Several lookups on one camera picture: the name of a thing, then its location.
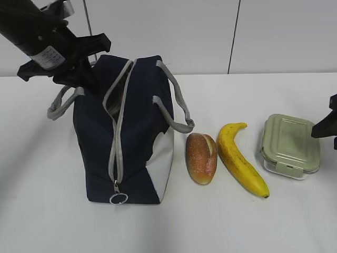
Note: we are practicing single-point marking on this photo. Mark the brown bread roll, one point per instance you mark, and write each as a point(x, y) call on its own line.
point(201, 157)

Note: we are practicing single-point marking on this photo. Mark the green lid glass container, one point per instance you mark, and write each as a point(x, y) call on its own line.
point(287, 147)

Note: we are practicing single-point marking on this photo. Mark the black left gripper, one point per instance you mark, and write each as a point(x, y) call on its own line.
point(67, 63)

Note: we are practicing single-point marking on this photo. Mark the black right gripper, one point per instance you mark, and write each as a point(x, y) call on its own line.
point(327, 127)

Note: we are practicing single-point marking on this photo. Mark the yellow banana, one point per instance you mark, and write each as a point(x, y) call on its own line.
point(235, 162)

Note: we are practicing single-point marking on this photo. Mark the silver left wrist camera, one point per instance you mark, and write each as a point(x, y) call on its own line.
point(60, 8)

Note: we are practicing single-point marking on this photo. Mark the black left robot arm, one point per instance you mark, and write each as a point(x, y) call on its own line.
point(29, 29)

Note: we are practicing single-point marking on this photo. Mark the navy and white lunch bag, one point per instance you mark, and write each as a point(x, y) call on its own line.
point(125, 132)

